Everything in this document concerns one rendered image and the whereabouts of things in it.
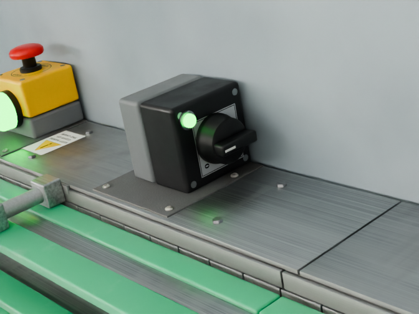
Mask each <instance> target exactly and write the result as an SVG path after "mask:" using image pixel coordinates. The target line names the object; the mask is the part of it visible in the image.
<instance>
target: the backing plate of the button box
mask: <svg viewBox="0 0 419 314"><path fill-rule="evenodd" d="M85 122H87V120H81V121H78V122H76V123H73V124H71V125H69V126H66V127H63V128H61V129H59V130H56V131H53V132H52V133H49V134H46V135H44V136H42V137H39V138H36V139H34V138H31V137H28V136H24V135H21V134H18V133H15V132H12V131H9V130H7V131H0V156H5V155H8V154H9V153H12V152H15V151H17V150H19V149H21V148H24V147H26V146H29V145H31V144H33V143H36V142H38V141H41V140H43V139H46V138H48V137H50V136H53V135H56V134H58V133H60V132H62V131H65V130H68V129H71V128H73V127H75V126H78V125H81V124H83V123H85Z"/></svg>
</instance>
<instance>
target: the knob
mask: <svg viewBox="0 0 419 314"><path fill-rule="evenodd" d="M257 140H258V139H257V134H256V131H254V130H249V129H246V130H245V127H244V125H243V124H242V123H241V122H240V121H239V120H238V119H235V118H232V117H230V116H229V115H227V114H224V113H212V114H210V115H208V116H207V117H206V118H205V119H204V120H203V121H202V122H201V124H200V126H199V128H198V131H197V134H196V148H197V151H198V154H199V155H200V157H201V158H202V159H203V160H204V161H206V162H208V163H212V164H231V163H234V162H235V161H237V160H238V159H239V158H240V157H241V155H242V153H243V151H244V149H245V147H246V146H247V145H250V144H251V143H254V142H255V141H257Z"/></svg>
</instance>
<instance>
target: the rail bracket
mask: <svg viewBox="0 0 419 314"><path fill-rule="evenodd" d="M31 186H32V189H31V190H29V191H27V192H24V193H22V194H20V195H18V196H16V197H13V198H11V199H9V200H7V201H4V202H2V203H0V232H2V231H5V230H6V229H8V228H9V223H8V220H7V219H9V218H10V217H12V216H15V215H17V214H19V213H21V212H23V211H26V210H28V209H30V208H32V207H34V206H36V205H38V204H40V205H42V206H45V207H47V208H52V207H54V206H56V205H58V204H60V203H62V202H64V201H65V196H64V193H65V194H68V195H69V192H68V190H70V186H69V185H68V184H64V183H62V182H61V181H60V179H59V178H57V177H54V176H51V175H49V174H45V175H43V176H40V177H38V178H36V179H33V180H32V181H31Z"/></svg>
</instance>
